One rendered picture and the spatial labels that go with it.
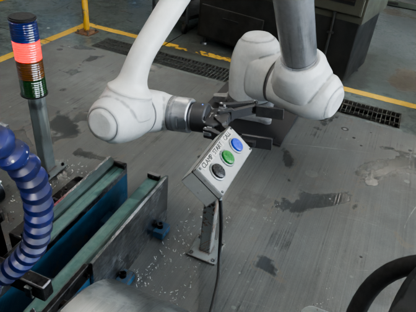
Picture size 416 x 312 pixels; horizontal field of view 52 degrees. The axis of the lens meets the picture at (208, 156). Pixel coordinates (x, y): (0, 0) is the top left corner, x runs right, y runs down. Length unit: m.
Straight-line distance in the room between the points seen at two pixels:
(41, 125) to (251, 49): 0.66
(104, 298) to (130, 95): 0.54
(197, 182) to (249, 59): 0.69
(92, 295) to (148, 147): 0.88
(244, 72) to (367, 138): 0.48
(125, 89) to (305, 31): 0.50
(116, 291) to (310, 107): 0.93
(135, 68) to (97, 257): 0.40
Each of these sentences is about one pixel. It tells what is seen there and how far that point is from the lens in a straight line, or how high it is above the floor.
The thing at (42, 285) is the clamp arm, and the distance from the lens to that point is 0.66.
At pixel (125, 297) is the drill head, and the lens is 0.48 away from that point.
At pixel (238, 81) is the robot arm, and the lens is 1.42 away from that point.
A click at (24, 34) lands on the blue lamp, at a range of 1.04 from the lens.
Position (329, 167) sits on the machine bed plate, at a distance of 1.34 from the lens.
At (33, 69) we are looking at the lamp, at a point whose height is 1.11.
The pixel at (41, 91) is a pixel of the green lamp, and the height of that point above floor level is 1.04.
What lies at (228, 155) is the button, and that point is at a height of 1.07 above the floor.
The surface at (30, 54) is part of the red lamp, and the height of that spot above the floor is 1.14.
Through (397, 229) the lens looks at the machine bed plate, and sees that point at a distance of 1.20.
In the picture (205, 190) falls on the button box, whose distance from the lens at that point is 0.77.
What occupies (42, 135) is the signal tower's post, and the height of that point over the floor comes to 0.92.
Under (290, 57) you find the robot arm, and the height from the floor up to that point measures 1.11.
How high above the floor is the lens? 1.53
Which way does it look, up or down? 35 degrees down
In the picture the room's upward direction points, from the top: 6 degrees clockwise
